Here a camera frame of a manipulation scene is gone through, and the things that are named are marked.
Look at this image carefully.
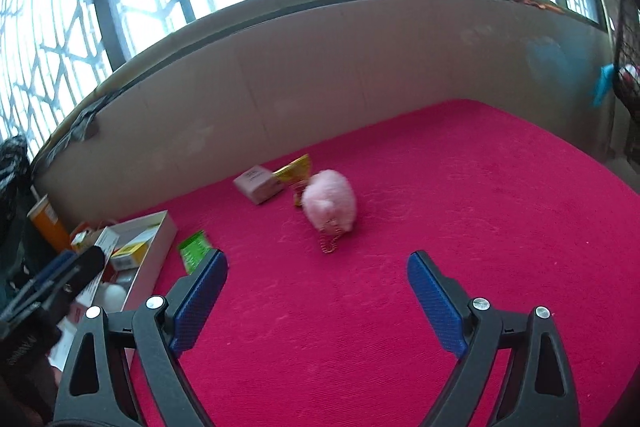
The black wire mesh basket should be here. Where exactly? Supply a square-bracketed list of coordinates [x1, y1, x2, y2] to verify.
[607, 0, 640, 118]

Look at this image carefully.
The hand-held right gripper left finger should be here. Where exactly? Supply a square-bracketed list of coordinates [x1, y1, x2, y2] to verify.
[51, 248, 229, 427]

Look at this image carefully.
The white plush toy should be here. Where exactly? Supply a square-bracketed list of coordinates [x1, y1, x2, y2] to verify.
[97, 282, 128, 313]

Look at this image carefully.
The red blanket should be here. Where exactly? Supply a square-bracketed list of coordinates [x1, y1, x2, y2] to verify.
[45, 99, 640, 427]

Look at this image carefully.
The white tray box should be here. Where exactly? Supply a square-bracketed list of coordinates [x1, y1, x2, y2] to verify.
[50, 209, 178, 368]

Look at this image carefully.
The pink tissue pack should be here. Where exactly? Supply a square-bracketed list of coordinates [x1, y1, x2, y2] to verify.
[233, 164, 283, 206]

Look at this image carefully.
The white yellow box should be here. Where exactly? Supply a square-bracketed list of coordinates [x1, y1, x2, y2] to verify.
[109, 242, 151, 270]

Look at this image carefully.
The dark cloth bundle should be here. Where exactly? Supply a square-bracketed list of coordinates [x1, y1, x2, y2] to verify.
[0, 136, 32, 228]

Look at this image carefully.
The yellow snack packet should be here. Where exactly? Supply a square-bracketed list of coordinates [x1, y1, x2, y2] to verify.
[272, 154, 313, 208]

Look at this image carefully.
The green box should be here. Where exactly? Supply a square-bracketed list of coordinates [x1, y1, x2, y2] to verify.
[178, 230, 213, 275]

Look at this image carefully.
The blue plastic glove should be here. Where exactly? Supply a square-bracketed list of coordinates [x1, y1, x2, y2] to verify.
[591, 63, 615, 108]

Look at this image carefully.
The pink plush ball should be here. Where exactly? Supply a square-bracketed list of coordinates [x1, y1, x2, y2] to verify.
[301, 169, 357, 254]

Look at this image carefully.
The orange white small box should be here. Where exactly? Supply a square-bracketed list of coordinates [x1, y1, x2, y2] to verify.
[70, 222, 108, 253]

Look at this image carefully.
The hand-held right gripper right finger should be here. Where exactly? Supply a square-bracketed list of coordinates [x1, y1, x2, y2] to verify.
[406, 250, 582, 427]

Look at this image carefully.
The dark grey cloth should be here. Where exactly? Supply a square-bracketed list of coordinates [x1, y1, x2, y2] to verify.
[30, 99, 108, 168]

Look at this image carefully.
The orange paper cup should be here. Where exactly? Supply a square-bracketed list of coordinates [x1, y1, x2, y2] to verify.
[27, 194, 71, 253]

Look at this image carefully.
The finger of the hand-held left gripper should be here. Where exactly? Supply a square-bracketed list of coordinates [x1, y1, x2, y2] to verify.
[12, 251, 76, 303]
[60, 246, 107, 294]

